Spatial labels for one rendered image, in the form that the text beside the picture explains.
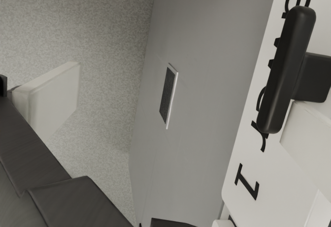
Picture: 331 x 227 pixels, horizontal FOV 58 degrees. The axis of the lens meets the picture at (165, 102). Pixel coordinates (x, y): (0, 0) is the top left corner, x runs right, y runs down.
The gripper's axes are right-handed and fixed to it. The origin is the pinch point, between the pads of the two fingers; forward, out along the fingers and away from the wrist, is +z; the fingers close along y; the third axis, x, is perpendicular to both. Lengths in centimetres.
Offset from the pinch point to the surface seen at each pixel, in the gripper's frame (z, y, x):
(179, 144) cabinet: 30.6, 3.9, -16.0
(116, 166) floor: 90, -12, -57
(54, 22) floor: 84, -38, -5
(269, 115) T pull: -0.1, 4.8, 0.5
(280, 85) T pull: -0.1, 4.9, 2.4
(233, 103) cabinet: 15.6, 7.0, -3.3
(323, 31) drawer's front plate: 2.8, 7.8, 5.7
